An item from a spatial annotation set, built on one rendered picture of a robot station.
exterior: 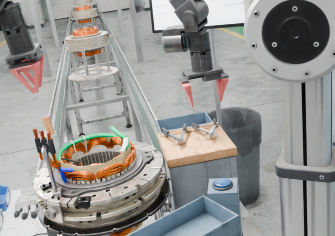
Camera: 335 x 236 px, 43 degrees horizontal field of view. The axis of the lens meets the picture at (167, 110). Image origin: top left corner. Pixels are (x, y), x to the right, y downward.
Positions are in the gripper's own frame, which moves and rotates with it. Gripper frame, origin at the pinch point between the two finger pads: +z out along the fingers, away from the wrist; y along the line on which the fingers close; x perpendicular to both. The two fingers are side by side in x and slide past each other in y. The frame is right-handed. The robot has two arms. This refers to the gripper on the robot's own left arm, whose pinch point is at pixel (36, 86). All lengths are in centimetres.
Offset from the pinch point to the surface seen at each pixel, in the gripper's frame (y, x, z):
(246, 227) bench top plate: -1, 45, 57
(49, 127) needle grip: 1.3, 0.0, 10.6
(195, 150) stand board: -0.9, 34.6, 27.6
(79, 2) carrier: -625, -60, 57
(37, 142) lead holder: 13.5, 0.0, 8.4
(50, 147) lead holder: 15.5, 2.9, 9.5
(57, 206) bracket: 20.8, 1.4, 21.1
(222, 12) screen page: -88, 65, 12
